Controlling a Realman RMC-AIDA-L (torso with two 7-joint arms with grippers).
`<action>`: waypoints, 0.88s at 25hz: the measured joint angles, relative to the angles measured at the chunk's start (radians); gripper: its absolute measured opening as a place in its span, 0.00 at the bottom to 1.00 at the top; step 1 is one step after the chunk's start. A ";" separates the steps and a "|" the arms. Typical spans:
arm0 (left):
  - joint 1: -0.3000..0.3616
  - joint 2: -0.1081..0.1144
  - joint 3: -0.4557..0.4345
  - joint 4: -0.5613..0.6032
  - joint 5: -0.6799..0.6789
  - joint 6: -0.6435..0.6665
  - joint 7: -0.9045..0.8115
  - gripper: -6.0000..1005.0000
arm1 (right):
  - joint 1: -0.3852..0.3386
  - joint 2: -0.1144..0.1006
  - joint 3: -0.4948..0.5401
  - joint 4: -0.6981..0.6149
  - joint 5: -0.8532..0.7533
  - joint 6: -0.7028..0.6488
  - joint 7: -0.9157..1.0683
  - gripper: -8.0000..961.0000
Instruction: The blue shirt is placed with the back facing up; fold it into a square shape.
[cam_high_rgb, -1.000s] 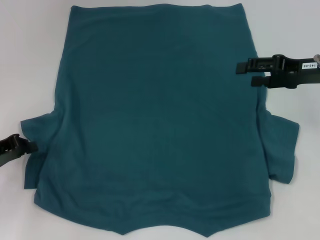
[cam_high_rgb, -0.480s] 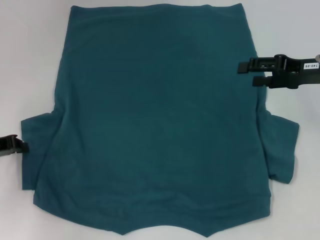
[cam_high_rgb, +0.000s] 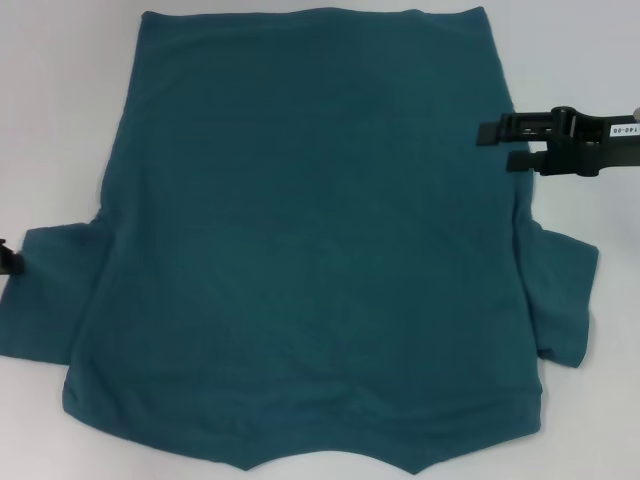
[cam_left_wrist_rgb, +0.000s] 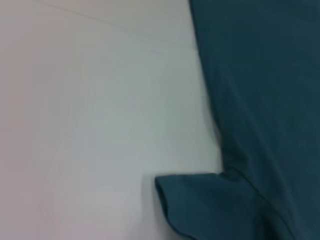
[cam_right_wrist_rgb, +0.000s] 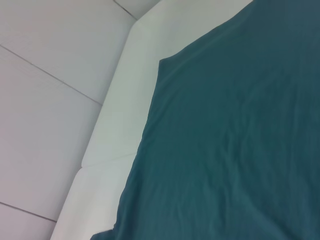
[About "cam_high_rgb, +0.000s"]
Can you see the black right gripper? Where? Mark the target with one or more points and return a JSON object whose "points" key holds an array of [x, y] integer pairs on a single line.
{"points": [[585, 145]]}

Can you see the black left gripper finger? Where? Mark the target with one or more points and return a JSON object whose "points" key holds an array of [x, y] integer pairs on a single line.
{"points": [[10, 264]]}

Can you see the teal blue t-shirt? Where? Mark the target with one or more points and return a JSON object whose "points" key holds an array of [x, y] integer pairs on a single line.
{"points": [[310, 225]]}

